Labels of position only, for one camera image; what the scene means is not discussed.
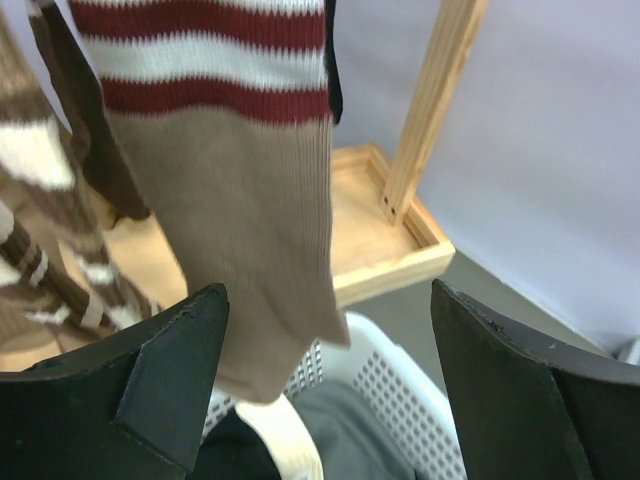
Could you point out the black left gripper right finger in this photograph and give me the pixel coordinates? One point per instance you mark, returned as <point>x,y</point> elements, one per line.
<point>529,406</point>

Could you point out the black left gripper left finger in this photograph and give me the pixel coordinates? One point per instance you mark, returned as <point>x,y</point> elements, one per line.
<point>130,406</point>

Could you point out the black sock on hanger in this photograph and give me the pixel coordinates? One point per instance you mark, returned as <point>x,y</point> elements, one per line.
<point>335,95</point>

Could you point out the black garment with beige band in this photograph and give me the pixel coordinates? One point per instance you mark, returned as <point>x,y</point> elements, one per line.
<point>259,441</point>

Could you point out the white perforated laundry basket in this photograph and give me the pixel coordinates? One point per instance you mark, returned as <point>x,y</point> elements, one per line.
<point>403,398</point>

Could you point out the brown white chevron sock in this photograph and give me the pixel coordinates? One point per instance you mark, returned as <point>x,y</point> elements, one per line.
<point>60,288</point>

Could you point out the grey garment in basket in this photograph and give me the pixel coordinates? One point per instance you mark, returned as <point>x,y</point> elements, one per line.
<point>352,443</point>

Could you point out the dark brown sock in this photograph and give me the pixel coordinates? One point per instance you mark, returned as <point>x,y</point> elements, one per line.
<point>80,95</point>

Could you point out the wooden drying rack frame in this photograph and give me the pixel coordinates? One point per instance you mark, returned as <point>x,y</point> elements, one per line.
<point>382,236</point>

